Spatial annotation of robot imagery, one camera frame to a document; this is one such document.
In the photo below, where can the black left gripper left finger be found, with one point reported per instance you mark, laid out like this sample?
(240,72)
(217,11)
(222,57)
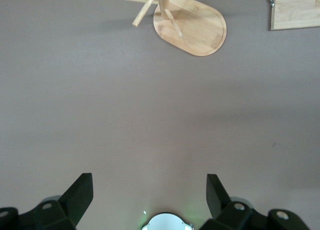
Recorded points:
(75,200)

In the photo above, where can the wooden mug tree stand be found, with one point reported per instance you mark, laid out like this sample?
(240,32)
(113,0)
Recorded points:
(200,27)

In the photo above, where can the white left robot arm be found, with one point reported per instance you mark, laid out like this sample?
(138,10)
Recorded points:
(166,222)

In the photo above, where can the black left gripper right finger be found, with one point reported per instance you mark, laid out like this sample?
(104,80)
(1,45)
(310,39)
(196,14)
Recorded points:
(220,202)

